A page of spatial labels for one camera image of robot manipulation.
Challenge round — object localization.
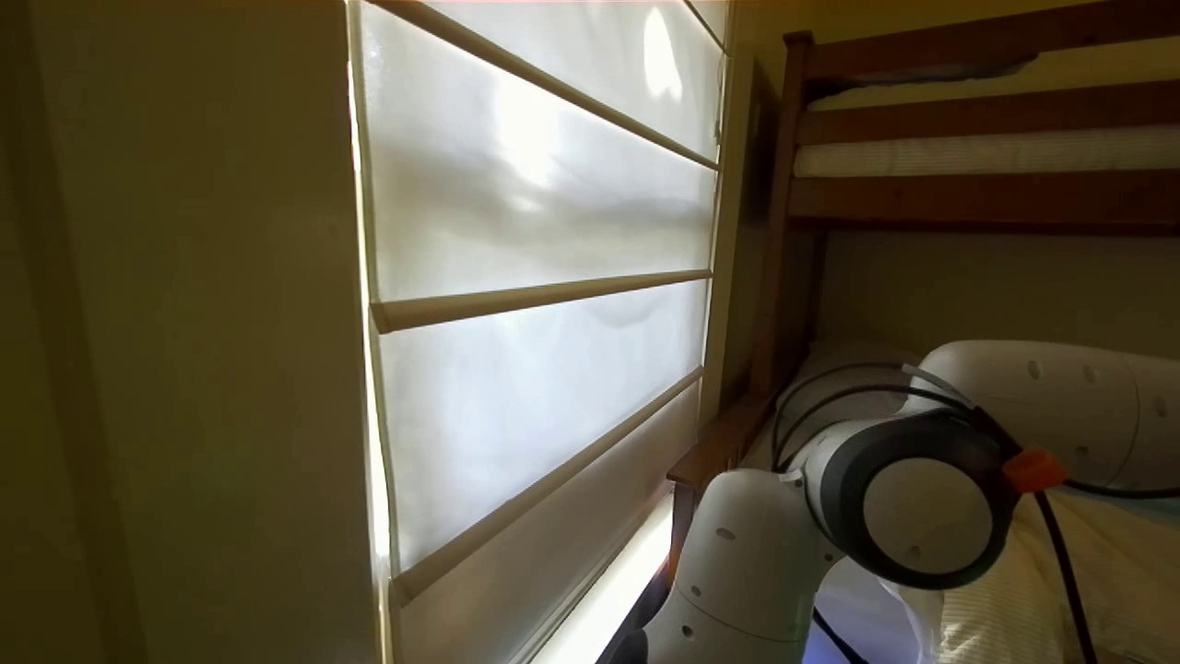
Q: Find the white roman window blind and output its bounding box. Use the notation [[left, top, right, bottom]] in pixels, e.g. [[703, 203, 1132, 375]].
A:
[[352, 0, 730, 582]]

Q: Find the brown wooden bunk bed frame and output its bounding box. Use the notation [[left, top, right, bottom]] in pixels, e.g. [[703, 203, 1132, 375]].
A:
[[662, 0, 1180, 664]]

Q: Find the cream crumpled blanket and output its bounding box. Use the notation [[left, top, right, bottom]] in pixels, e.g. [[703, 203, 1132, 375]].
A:
[[896, 484, 1180, 664]]

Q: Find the white window frame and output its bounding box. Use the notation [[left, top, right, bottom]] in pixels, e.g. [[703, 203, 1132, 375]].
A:
[[333, 0, 741, 664]]

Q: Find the white pillow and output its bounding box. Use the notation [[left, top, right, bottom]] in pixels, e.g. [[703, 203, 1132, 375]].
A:
[[804, 557, 937, 664]]

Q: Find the white bunk mattress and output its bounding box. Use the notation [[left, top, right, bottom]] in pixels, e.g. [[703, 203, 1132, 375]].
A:
[[788, 34, 1180, 186]]

